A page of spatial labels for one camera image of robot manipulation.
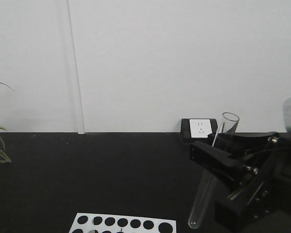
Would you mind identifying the white test tube rack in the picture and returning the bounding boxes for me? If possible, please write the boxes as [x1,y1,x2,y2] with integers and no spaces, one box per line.
[69,213,177,233]

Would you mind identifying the white socket on black box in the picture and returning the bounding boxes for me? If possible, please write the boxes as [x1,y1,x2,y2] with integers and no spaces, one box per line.
[180,118,218,143]

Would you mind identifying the tall clear test tube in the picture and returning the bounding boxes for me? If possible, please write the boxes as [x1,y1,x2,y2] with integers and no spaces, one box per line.
[188,112,240,229]

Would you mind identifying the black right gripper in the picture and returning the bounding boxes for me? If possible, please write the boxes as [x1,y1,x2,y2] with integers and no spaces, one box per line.
[190,132,291,222]

